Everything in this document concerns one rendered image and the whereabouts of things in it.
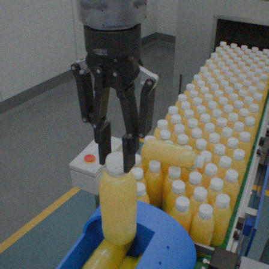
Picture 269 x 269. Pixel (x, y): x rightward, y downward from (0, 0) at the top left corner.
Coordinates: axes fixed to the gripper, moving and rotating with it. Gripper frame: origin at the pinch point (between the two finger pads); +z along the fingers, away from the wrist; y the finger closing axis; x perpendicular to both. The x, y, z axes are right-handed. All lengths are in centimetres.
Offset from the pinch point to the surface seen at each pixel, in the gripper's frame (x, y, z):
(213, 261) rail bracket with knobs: 18, 18, 45
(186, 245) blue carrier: 7.7, 12.2, 28.5
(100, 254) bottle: -0.1, -5.6, 32.6
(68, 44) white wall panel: 270, -219, 97
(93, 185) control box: 27, -25, 41
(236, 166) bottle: 56, 16, 41
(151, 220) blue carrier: 6.5, 3.9, 22.7
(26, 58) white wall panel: 208, -231, 95
